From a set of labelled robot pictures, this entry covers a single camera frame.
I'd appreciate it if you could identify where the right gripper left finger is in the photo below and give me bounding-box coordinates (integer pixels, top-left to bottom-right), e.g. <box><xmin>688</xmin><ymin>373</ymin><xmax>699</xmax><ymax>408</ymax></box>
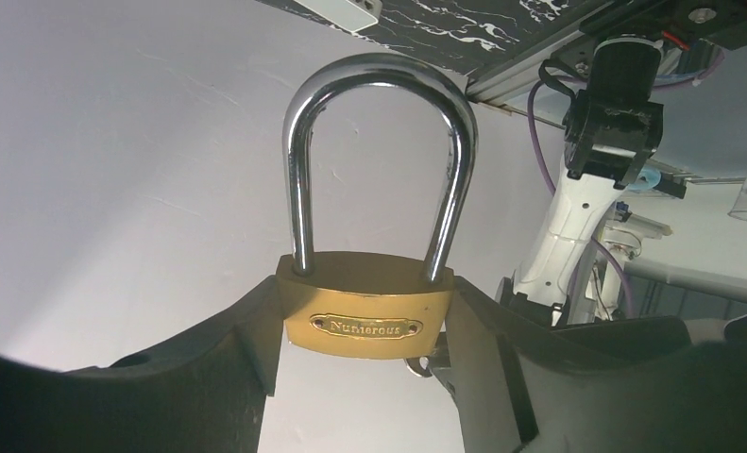
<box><xmin>0</xmin><ymin>277</ymin><xmax>283</xmax><ymax>452</ymax></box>

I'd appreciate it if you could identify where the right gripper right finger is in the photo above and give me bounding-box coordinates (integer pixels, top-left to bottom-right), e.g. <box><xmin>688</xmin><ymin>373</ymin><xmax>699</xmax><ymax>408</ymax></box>
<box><xmin>446</xmin><ymin>277</ymin><xmax>747</xmax><ymax>452</ymax></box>

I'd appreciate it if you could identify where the large brass padlock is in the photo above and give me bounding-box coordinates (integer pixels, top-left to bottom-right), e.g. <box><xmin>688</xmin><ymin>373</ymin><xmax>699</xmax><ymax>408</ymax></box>
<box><xmin>274</xmin><ymin>52</ymin><xmax>480</xmax><ymax>361</ymax></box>

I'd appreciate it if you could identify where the small silver key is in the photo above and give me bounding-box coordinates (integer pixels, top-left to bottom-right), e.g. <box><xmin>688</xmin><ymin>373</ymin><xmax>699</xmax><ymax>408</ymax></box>
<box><xmin>404</xmin><ymin>351</ymin><xmax>451</xmax><ymax>378</ymax></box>

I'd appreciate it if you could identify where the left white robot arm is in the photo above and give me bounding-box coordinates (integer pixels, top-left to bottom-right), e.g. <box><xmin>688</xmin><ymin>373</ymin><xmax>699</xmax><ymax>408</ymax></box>
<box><xmin>505</xmin><ymin>35</ymin><xmax>664</xmax><ymax>327</ymax></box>

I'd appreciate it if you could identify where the white rectangular box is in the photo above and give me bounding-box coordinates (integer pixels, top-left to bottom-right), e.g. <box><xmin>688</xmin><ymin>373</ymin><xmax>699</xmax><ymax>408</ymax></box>
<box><xmin>297</xmin><ymin>0</ymin><xmax>382</xmax><ymax>33</ymax></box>

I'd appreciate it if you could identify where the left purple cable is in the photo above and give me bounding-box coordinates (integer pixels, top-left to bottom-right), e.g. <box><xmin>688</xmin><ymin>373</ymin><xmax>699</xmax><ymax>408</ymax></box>
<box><xmin>526</xmin><ymin>46</ymin><xmax>724</xmax><ymax>320</ymax></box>

